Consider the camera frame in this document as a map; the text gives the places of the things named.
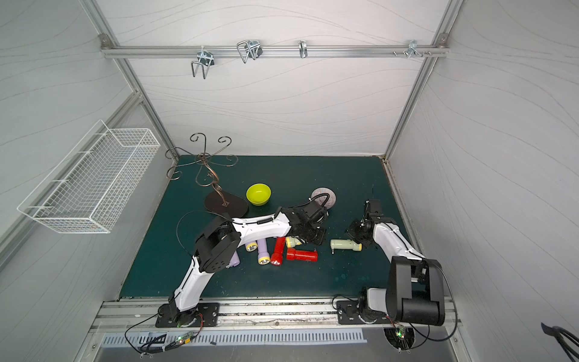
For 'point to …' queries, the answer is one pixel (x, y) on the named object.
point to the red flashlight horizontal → (306, 256)
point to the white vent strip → (136, 339)
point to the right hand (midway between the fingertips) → (352, 232)
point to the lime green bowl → (258, 194)
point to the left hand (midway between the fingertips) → (327, 243)
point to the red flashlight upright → (277, 256)
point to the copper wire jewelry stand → (206, 176)
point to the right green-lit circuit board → (400, 332)
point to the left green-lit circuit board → (185, 338)
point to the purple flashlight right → (263, 256)
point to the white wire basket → (89, 188)
